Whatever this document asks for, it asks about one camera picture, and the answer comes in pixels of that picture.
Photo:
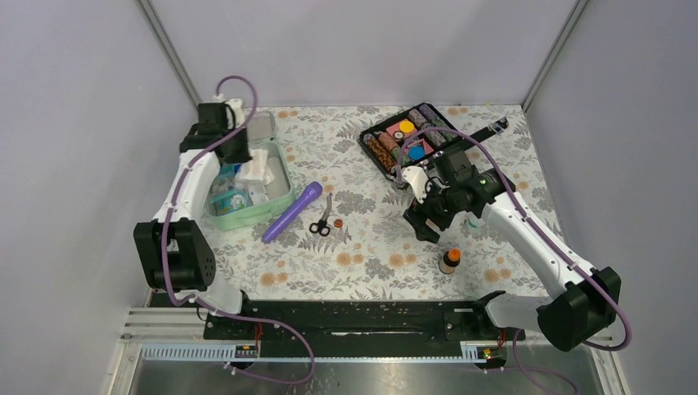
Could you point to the black handled scissors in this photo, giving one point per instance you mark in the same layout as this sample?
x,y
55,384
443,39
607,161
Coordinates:
x,y
321,226

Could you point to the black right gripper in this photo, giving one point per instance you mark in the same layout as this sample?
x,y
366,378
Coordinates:
x,y
417,215

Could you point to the purple flashlight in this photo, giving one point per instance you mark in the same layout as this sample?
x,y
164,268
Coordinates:
x,y
309,194

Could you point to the gauze pads clear bag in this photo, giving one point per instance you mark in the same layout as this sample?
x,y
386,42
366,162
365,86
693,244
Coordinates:
x,y
257,170

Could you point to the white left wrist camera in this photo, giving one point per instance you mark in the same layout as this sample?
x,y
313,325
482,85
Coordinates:
x,y
235,111

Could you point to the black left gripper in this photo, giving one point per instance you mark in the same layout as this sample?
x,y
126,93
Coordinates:
x,y
244,155

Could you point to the white blue plaster box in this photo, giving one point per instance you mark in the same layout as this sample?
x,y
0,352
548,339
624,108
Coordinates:
x,y
258,194

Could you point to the brown bottle orange cap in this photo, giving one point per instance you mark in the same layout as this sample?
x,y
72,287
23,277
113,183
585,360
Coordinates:
x,y
450,261

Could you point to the blue cotton ball bag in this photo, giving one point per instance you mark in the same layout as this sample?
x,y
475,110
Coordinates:
x,y
228,192

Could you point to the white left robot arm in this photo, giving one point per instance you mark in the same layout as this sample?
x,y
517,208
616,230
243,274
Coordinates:
x,y
173,251

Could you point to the white tape roll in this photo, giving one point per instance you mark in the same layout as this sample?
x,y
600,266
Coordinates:
x,y
474,224

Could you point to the mint green medicine kit case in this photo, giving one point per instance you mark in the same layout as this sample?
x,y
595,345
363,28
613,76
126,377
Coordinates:
x,y
262,134

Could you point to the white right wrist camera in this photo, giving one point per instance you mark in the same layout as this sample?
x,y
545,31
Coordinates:
x,y
418,181

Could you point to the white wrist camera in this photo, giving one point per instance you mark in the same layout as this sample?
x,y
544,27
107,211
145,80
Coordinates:
x,y
235,111
418,181

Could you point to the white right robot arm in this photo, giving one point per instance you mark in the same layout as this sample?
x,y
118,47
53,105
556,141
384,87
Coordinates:
x,y
581,300

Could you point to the white slotted cable duct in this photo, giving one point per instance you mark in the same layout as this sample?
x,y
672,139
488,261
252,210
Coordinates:
x,y
465,354

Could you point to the black poker chip case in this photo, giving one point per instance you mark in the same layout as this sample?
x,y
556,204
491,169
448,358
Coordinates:
x,y
415,135

